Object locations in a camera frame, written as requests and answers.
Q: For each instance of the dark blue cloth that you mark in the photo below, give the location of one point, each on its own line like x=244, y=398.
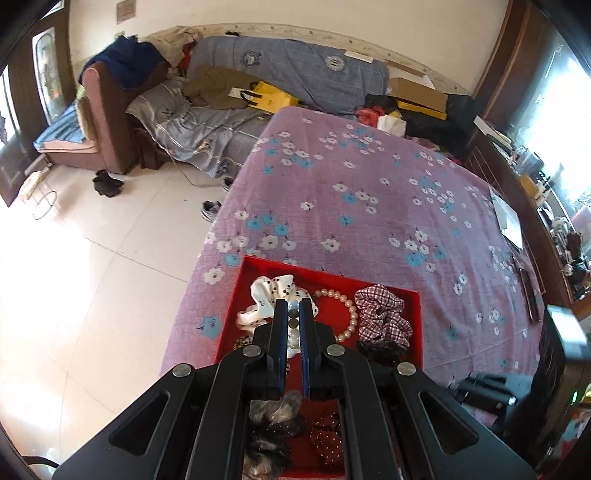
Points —
x=124, y=60

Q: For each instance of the yellow paper bag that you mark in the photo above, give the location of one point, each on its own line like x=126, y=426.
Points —
x=272, y=97

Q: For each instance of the white paper sheet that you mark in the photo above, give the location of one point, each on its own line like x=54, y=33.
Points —
x=508, y=221

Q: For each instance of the red cloth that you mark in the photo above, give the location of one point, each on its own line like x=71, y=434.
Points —
x=369, y=114

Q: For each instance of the flat yellow black package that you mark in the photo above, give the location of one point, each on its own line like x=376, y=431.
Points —
x=422, y=110

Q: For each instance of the blue grey checked blanket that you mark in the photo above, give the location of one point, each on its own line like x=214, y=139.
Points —
x=295, y=64

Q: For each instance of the dark red polka dot scrunchie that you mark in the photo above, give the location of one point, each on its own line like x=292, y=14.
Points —
x=328, y=438

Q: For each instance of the white bag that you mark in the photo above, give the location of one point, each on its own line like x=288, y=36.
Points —
x=391, y=124

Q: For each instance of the cardboard box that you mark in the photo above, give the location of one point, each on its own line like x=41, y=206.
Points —
x=415, y=90

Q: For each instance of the black bag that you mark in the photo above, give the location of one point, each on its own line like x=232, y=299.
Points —
x=443, y=131

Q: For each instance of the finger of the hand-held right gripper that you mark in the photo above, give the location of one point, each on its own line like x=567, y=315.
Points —
x=480, y=392

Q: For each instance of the flat white box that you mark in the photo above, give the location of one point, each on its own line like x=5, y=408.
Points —
x=359, y=56

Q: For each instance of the grey floral sheet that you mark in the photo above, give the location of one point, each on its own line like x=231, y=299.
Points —
x=207, y=134

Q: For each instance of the brown sofa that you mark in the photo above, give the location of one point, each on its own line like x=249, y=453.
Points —
x=111, y=129

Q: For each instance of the grey black scrunchie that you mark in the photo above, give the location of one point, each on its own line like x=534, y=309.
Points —
x=272, y=415

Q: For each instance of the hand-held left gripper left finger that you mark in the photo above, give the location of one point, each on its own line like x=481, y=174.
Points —
x=281, y=350

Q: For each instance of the olive jacket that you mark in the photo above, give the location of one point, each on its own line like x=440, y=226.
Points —
x=217, y=87

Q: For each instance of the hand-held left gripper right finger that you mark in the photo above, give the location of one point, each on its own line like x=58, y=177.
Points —
x=305, y=355

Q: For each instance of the red white plaid scrunchie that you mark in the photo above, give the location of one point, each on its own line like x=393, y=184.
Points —
x=383, y=314

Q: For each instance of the pink floral bedsheet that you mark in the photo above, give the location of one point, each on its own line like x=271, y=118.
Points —
x=369, y=221

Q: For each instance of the red tray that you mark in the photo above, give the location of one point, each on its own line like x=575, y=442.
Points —
x=295, y=272

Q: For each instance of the wooden cabinet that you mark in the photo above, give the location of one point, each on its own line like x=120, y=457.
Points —
x=531, y=184

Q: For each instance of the light blue cushion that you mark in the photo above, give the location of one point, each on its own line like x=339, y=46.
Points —
x=64, y=129

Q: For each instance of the grey sneaker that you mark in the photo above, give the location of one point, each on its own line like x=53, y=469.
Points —
x=211, y=211
x=228, y=183

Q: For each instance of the beige cloth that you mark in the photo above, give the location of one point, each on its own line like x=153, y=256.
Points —
x=173, y=44

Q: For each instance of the grey floral pillow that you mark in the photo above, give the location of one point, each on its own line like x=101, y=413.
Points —
x=157, y=99

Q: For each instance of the white floral scrunchie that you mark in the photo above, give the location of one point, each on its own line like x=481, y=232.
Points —
x=263, y=295

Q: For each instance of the wooden glass door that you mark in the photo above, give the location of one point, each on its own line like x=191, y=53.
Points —
x=27, y=92

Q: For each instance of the pair of black shoes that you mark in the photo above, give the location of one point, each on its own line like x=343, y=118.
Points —
x=107, y=183

